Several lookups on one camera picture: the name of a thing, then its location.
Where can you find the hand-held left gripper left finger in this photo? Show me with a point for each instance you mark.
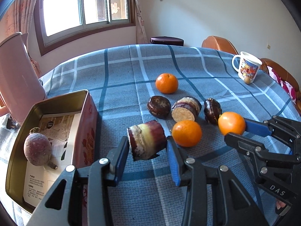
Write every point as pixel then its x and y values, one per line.
pixel 120 161

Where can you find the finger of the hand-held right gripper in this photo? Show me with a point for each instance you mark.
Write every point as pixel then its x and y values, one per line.
pixel 256 127
pixel 242 143

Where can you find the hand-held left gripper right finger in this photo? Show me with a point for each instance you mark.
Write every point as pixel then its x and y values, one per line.
pixel 173 162

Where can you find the orange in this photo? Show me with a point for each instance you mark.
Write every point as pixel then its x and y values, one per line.
pixel 167 83
pixel 187 133
pixel 231 123

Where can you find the pale purple sugarcane piece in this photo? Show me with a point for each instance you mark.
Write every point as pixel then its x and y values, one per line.
pixel 145 139

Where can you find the red metal tin box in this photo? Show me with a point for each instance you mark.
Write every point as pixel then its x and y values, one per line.
pixel 88 127

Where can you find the dark purple sugarcane piece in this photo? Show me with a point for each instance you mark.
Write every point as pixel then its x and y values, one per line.
pixel 185 110

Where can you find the person's right hand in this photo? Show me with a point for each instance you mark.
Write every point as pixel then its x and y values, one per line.
pixel 281 204

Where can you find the dark brown water chestnut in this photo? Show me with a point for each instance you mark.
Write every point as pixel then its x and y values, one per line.
pixel 211 110
pixel 158 107

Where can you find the small yellow ball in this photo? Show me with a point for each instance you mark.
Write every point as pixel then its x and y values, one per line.
pixel 247 80

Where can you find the pink floral cushion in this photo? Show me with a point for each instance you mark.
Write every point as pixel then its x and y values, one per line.
pixel 282 82

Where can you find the white cartoon print mug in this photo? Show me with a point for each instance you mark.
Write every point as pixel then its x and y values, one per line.
pixel 248 69

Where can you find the orange leather sofa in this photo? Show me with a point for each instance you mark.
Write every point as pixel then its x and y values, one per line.
pixel 287 75

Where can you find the printed paper leaflet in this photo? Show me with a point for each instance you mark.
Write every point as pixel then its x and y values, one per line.
pixel 63 131

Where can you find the purple passion fruit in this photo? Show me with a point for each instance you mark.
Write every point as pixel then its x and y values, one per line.
pixel 37 149

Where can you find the orange leather armchair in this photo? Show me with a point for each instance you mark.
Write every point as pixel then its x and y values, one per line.
pixel 218 43

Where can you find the black power plug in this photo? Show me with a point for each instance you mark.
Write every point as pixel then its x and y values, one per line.
pixel 11 123

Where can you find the dark purple round stool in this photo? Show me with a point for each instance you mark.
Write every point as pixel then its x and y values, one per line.
pixel 167 41

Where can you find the pink electric kettle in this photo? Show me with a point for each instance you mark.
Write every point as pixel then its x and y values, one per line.
pixel 18 75

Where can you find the pale tied curtain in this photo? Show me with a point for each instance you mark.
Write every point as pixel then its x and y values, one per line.
pixel 141 16

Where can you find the brown framed window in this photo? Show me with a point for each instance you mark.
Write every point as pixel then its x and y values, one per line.
pixel 70 9

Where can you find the pink patterned curtain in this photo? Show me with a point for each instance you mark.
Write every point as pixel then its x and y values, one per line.
pixel 18 11

